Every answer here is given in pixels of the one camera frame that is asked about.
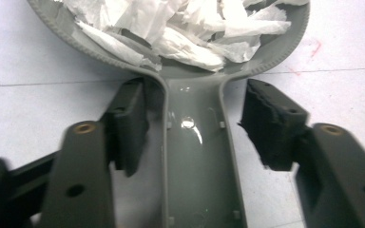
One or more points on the grey dustpan with orange edge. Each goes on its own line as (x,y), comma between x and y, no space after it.
(199,164)

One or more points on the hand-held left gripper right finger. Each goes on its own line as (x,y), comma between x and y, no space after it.
(272,126)

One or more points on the pile of white paper scraps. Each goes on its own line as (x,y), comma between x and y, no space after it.
(183,47)

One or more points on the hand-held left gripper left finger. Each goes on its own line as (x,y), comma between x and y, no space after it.
(79,164)

